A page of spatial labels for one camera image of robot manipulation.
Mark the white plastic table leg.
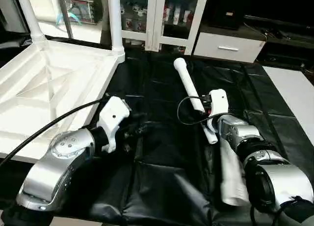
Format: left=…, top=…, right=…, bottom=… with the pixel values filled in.
left=15, top=0, right=48, bottom=45
left=219, top=136, right=249, bottom=207
left=173, top=57, right=218, bottom=145
left=106, top=0, right=126, bottom=57

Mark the white drawer unit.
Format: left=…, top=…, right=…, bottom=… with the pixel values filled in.
left=193, top=32, right=266, bottom=64

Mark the white glass-door cabinet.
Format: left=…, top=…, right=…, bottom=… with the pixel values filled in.
left=118, top=0, right=209, bottom=53

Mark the black work mat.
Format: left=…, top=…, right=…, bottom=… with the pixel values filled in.
left=0, top=37, right=314, bottom=226

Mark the blue grey floor appliance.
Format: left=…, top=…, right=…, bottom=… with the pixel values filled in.
left=58, top=0, right=104, bottom=25

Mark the white plastic table top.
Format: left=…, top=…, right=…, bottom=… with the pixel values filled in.
left=0, top=38, right=126, bottom=164

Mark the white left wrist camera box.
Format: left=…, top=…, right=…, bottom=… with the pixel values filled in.
left=96, top=95, right=131, bottom=154

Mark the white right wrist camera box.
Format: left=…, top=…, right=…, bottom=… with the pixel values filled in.
left=206, top=89, right=229, bottom=120

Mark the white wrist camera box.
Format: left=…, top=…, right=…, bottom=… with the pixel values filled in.
left=96, top=95, right=131, bottom=154
left=206, top=89, right=229, bottom=120

